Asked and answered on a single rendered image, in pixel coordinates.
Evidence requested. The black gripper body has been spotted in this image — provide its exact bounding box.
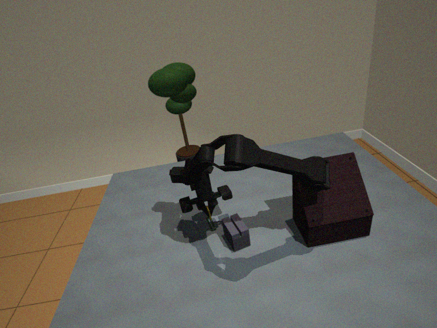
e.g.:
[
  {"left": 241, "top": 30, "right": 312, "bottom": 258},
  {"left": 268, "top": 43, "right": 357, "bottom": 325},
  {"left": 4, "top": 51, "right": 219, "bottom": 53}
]
[{"left": 179, "top": 183, "right": 232, "bottom": 213}]

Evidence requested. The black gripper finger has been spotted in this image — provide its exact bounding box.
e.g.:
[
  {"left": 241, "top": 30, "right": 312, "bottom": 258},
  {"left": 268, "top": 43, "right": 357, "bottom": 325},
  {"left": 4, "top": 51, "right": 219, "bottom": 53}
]
[
  {"left": 198, "top": 206, "right": 209, "bottom": 217},
  {"left": 208, "top": 201, "right": 218, "bottom": 216}
]

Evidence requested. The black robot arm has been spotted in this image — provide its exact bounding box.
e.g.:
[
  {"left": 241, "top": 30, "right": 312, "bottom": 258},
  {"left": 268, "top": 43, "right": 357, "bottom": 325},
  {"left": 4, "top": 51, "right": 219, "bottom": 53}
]
[{"left": 169, "top": 134, "right": 330, "bottom": 192}]

